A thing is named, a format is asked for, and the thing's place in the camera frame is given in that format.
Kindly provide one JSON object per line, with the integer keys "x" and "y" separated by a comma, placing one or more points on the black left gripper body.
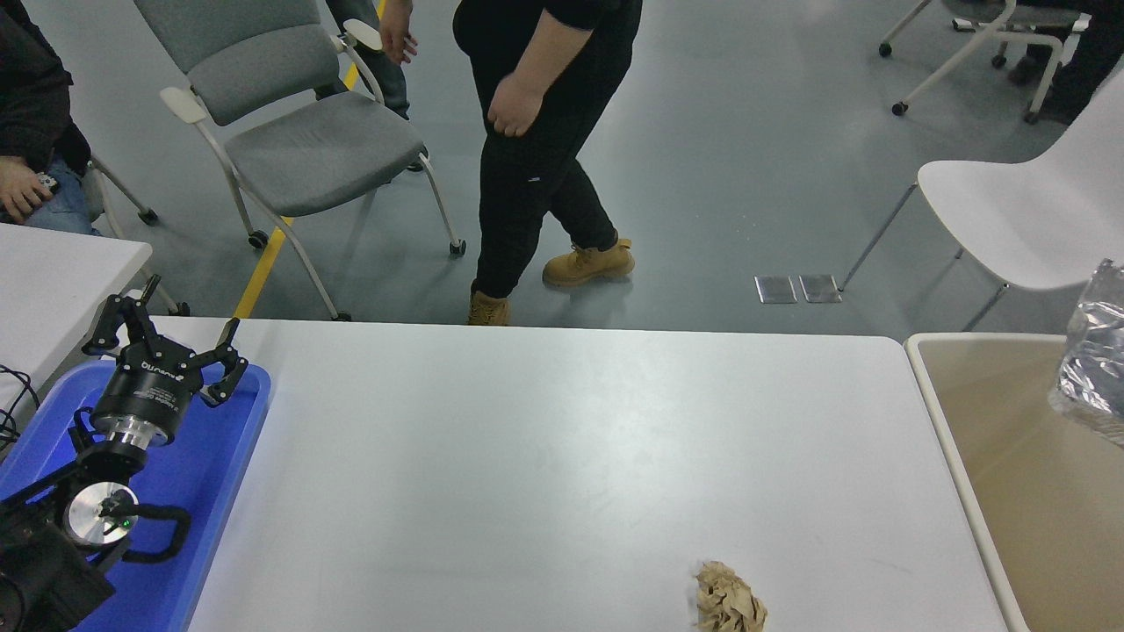
{"x": 145, "y": 391}

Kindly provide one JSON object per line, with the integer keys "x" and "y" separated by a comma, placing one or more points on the small dark handheld device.
{"x": 48, "y": 183}

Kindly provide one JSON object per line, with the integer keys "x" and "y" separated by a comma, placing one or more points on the tan paper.
{"x": 724, "y": 601}

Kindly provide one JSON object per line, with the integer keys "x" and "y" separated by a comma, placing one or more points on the silver foil tray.
{"x": 1098, "y": 351}

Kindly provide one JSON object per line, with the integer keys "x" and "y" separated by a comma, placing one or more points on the person's left forearm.
{"x": 544, "y": 48}

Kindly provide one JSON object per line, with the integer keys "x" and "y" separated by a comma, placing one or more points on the person's hand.
{"x": 19, "y": 189}

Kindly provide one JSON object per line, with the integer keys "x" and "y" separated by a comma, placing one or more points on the person's right hand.
{"x": 399, "y": 35}

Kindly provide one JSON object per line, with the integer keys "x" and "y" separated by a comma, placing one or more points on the person's left hand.
{"x": 516, "y": 105}

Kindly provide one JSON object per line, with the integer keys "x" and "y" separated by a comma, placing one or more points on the white side table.
{"x": 53, "y": 281}

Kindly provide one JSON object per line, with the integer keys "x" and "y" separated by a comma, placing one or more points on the blue plastic tray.
{"x": 219, "y": 456}

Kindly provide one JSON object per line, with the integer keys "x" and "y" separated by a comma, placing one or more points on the grey-legged chair with casters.
{"x": 147, "y": 215}

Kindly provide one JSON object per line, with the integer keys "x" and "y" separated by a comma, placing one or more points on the grey padded chair, white armrests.
{"x": 316, "y": 149}

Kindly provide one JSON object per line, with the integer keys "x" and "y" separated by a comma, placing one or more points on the person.
{"x": 527, "y": 193}
{"x": 373, "y": 79}
{"x": 31, "y": 96}
{"x": 1093, "y": 61}

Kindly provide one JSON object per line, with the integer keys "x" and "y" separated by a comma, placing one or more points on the metal floor plate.
{"x": 820, "y": 288}
{"x": 775, "y": 289}

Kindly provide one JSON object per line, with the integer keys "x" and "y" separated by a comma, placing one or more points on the large pale bin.
{"x": 1010, "y": 491}

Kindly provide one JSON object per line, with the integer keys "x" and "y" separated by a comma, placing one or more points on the white moulded plastic chair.
{"x": 1010, "y": 211}

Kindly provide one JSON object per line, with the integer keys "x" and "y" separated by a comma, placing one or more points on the white-framed wheeled office chair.
{"x": 1010, "y": 13}

